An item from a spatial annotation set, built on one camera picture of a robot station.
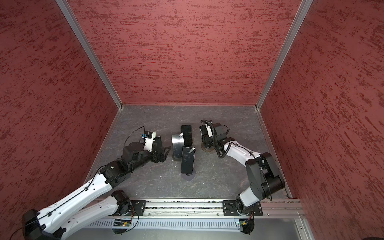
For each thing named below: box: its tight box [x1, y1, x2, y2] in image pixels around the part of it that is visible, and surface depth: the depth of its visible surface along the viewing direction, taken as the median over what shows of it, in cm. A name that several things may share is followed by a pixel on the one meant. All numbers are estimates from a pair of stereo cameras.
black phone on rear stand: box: [180, 125, 192, 147], surface depth 96 cm
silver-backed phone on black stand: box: [171, 132, 185, 162], surface depth 89 cm
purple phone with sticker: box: [180, 146, 196, 175], surface depth 81 cm
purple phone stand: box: [181, 169, 196, 181], surface depth 86 cm
